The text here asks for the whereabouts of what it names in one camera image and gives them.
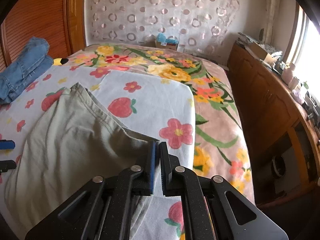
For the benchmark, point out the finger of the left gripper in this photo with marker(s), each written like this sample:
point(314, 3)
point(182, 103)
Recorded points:
point(6, 165)
point(7, 145)

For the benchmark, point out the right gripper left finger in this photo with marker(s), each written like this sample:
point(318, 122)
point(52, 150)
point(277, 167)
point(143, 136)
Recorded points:
point(143, 184)

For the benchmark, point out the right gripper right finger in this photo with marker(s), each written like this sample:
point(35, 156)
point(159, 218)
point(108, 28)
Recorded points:
point(168, 163)

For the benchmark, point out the grey-green pants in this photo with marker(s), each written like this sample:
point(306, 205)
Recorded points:
point(75, 140)

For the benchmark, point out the floral pink blanket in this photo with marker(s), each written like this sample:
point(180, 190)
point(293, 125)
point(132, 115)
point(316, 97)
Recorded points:
point(220, 146)

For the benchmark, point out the folded blue jeans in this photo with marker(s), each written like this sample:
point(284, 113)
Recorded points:
point(32, 62)

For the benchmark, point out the yellow plush toy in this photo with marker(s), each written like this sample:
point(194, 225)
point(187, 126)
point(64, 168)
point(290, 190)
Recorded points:
point(60, 61)

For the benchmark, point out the brown wooden sideboard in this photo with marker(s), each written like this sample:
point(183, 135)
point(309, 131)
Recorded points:
point(273, 124)

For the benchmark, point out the cardboard box with blue bag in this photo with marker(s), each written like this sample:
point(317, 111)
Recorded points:
point(166, 43)

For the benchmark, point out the open cardboard box on sideboard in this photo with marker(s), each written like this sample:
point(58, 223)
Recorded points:
point(261, 53)

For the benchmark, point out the brown wooden wardrobe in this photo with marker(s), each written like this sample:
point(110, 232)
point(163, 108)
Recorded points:
point(59, 22)

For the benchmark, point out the white circle-pattern curtain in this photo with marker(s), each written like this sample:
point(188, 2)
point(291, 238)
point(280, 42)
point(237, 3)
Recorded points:
point(195, 24)

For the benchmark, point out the window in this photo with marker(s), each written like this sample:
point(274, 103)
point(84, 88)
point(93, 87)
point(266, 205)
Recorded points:
point(304, 52)

